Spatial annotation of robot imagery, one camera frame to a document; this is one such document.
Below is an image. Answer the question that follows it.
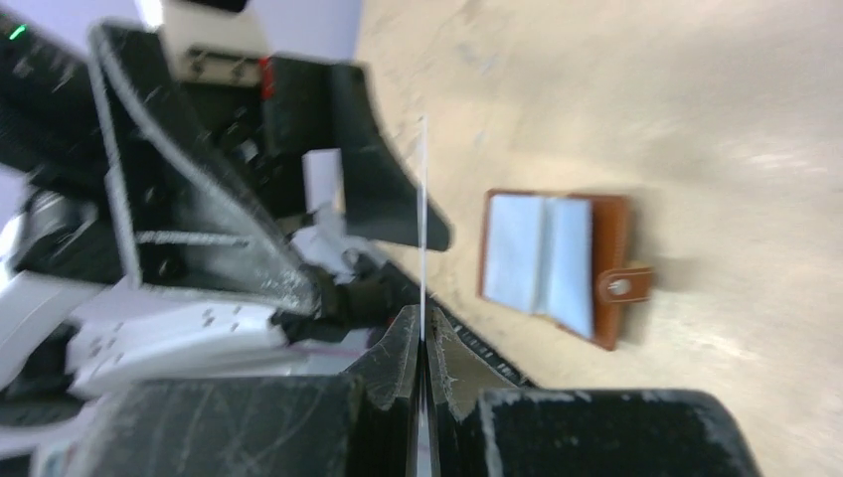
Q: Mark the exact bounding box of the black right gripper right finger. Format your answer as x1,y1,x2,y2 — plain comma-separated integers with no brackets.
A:
424,310,760,476

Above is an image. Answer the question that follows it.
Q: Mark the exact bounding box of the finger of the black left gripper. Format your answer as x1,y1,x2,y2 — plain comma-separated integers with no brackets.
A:
262,57,451,251

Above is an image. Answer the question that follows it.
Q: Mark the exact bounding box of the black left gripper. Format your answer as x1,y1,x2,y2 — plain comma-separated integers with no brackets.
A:
1,13,319,315

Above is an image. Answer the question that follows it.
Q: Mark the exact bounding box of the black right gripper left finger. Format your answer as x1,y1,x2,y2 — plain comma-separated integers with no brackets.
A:
68,306,420,477

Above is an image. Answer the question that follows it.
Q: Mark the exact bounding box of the thin white credit card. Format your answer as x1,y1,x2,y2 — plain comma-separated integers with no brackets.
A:
418,114,428,342

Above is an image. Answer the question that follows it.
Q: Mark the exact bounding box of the brown leather card holder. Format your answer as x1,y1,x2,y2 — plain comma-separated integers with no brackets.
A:
477,189,654,351

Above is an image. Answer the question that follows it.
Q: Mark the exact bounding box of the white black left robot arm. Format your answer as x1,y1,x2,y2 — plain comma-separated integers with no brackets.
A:
1,11,450,407

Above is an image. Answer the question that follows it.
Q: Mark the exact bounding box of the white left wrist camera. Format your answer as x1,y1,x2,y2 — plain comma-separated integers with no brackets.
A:
136,0,271,87

